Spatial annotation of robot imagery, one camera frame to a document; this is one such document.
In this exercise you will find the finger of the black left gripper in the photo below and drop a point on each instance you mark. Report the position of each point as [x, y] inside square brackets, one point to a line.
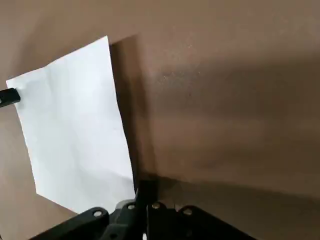
[8, 97]

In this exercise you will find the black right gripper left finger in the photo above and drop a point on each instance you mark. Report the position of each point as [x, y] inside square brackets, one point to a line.
[100, 225]

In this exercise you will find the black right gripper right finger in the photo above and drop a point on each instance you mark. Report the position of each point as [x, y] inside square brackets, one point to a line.
[190, 225]

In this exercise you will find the white A4 paper sheet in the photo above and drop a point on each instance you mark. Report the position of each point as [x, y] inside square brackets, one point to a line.
[72, 120]

